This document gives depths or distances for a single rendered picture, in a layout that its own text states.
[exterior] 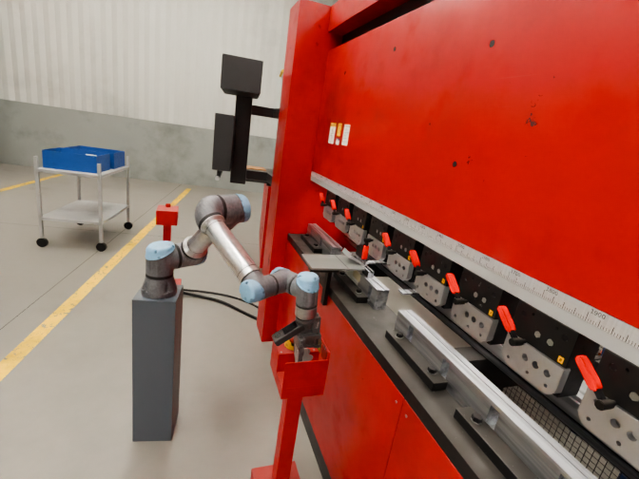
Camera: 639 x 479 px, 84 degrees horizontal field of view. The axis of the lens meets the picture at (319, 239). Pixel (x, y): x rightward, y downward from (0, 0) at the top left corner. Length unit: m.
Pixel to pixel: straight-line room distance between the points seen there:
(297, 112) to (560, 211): 1.79
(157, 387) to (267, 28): 7.85
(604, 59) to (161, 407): 2.04
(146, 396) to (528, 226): 1.74
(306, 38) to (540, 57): 1.64
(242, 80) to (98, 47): 6.95
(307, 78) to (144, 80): 6.81
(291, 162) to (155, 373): 1.45
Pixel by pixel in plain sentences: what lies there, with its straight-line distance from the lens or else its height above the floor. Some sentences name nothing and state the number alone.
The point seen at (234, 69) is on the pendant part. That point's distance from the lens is 2.51.
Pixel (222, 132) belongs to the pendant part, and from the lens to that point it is 2.48.
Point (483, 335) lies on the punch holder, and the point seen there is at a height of 1.12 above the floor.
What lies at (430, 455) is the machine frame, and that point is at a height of 0.78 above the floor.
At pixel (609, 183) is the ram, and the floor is 1.56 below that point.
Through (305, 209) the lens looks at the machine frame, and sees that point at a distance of 2.50.
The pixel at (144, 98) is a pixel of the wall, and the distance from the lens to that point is 8.98.
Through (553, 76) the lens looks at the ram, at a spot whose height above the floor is 1.77.
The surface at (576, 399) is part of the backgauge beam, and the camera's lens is 1.30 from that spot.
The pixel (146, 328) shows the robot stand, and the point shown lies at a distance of 1.80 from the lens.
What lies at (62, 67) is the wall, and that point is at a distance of 9.50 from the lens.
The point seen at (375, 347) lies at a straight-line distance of 1.36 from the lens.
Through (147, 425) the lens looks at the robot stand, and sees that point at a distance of 2.13.
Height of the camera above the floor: 1.57
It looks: 16 degrees down
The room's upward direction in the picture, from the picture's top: 9 degrees clockwise
